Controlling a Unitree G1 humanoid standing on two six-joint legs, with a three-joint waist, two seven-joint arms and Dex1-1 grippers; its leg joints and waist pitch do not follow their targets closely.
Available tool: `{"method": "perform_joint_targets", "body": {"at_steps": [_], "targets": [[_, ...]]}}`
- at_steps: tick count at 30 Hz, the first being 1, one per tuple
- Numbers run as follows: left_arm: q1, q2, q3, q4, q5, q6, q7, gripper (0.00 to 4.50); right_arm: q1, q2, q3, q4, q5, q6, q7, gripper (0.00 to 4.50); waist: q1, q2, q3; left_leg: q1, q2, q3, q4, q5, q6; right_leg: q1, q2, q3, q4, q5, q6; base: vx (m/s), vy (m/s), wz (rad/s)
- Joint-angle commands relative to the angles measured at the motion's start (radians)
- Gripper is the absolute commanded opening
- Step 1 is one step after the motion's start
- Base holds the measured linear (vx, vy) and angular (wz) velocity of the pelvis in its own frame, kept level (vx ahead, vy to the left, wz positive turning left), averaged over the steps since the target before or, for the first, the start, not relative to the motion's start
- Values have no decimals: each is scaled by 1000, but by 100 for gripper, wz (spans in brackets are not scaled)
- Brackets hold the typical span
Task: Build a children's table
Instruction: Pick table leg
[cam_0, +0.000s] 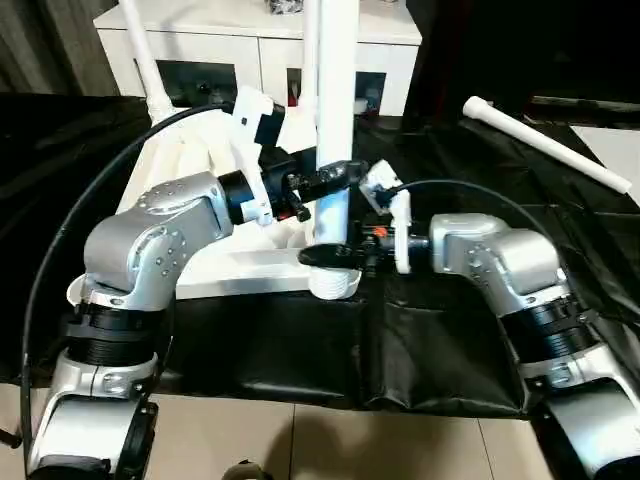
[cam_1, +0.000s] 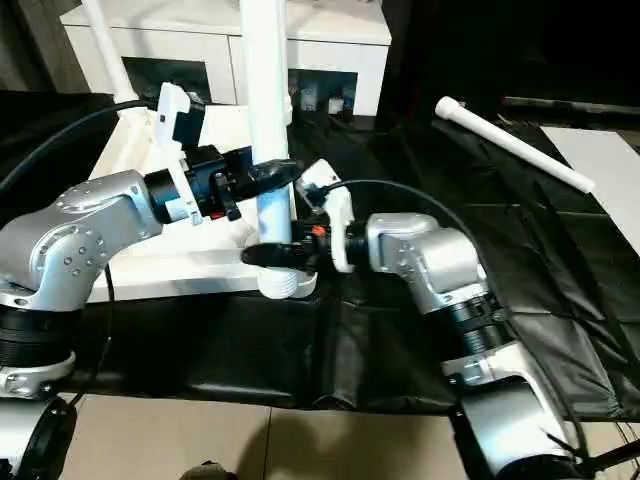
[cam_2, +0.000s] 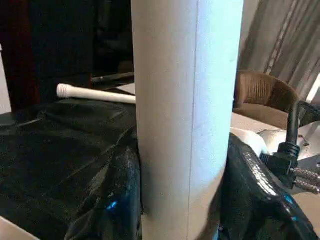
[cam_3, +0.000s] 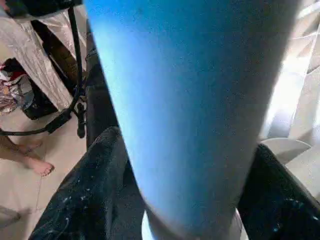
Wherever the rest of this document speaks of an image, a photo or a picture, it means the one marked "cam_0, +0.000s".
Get white cabinet with glass doors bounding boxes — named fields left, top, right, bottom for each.
left=93, top=0, right=423, bottom=116

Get white side table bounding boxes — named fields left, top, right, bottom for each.
left=570, top=122, right=640, bottom=191

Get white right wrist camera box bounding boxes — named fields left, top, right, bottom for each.
left=358, top=158, right=413, bottom=276

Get white plastic table leg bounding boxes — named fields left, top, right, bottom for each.
left=118, top=0, right=173, bottom=119
left=463, top=96, right=634, bottom=195
left=302, top=0, right=321, bottom=151
left=306, top=0, right=363, bottom=301

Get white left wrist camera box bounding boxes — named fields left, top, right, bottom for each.
left=222, top=86, right=288, bottom=226

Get white plastic table top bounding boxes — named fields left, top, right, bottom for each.
left=68, top=100, right=366, bottom=301

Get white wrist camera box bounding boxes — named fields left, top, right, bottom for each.
left=358, top=158, right=413, bottom=276
left=222, top=86, right=288, bottom=226

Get black work mat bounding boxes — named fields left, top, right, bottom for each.
left=0, top=92, right=640, bottom=416

